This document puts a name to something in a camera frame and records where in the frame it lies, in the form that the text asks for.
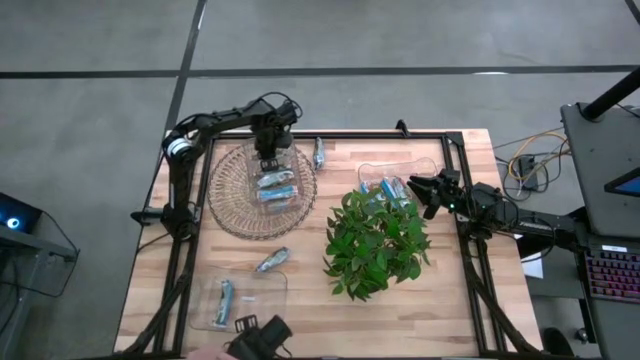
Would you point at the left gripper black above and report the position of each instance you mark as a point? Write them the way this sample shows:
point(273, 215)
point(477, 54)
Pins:
point(272, 142)

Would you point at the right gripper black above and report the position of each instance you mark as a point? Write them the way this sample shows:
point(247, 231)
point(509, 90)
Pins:
point(447, 190)

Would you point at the silver blue granola bar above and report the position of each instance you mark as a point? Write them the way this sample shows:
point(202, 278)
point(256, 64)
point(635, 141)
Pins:
point(277, 193)
point(273, 259)

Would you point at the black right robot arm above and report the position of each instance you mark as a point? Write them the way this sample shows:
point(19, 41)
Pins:
point(540, 227)

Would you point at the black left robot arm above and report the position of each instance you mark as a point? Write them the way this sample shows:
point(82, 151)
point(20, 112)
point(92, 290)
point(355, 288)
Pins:
point(225, 117)

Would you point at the clear plastic bin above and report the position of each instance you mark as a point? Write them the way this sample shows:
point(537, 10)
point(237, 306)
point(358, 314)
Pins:
point(251, 175)
point(260, 300)
point(395, 167)

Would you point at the blue candy top middle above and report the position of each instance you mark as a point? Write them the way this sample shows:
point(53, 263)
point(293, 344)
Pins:
point(319, 155)

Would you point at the round woven placemat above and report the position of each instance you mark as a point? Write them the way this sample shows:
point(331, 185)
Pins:
point(230, 200)

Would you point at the black plastic plant pot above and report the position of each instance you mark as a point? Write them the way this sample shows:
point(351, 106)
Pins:
point(375, 240)

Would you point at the black power adapter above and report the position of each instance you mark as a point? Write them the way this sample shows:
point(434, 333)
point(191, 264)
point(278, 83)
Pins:
point(527, 167)

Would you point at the white paper sheet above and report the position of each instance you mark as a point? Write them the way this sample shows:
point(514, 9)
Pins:
point(534, 267)

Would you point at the black caster wheel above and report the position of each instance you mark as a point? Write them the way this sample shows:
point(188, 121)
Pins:
point(557, 342)

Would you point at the tablet with blue screen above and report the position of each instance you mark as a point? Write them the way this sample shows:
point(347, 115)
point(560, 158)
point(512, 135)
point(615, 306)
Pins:
point(627, 186)

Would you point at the backlit black keyboard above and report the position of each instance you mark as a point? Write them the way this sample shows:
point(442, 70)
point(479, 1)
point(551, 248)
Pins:
point(612, 275)

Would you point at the black pole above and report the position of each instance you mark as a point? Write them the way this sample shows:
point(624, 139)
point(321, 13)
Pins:
point(612, 95)

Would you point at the black desk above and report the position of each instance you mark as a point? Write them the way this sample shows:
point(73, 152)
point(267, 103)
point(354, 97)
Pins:
point(615, 325)

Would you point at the glass side table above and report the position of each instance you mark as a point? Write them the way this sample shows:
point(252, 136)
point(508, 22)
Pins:
point(40, 247)

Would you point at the black computer with blue light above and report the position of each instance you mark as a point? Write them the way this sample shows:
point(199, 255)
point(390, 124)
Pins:
point(20, 215)

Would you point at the black frame clamp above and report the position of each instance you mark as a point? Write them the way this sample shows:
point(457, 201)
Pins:
point(401, 127)

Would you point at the black metal table frame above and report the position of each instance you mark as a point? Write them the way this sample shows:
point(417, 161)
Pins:
point(350, 135)

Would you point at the black table camera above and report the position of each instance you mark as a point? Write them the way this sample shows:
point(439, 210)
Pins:
point(265, 337)

